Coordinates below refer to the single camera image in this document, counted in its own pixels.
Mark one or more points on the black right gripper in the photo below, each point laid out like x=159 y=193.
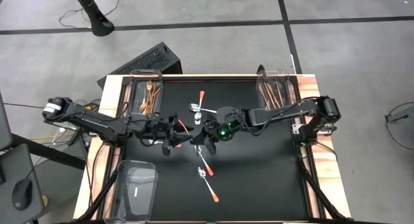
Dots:
x=215 y=130

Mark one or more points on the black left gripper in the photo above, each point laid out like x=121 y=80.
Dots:
x=158 y=130

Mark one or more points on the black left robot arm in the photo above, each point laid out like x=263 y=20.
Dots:
x=93 y=120

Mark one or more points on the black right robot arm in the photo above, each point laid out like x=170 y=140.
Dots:
x=278 y=114

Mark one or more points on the clear plastic bin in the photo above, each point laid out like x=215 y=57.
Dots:
x=142 y=185
x=287 y=88
x=136 y=101

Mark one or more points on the black computer tower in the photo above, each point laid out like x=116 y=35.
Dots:
x=152 y=59

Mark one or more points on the black pointed object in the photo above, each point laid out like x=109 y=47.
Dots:
x=260 y=69

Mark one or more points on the black desk bar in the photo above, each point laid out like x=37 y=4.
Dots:
x=48 y=151

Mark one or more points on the black stand leg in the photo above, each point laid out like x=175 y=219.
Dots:
x=97 y=20

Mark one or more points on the black computer mouse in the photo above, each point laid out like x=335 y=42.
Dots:
x=22 y=193

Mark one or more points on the silver metal bracket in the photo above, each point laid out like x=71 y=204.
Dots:
x=296 y=129

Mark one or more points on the wooden table frame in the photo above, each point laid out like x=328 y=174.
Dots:
x=309 y=88

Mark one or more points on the gray metal bracket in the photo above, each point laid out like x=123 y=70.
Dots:
x=402 y=115

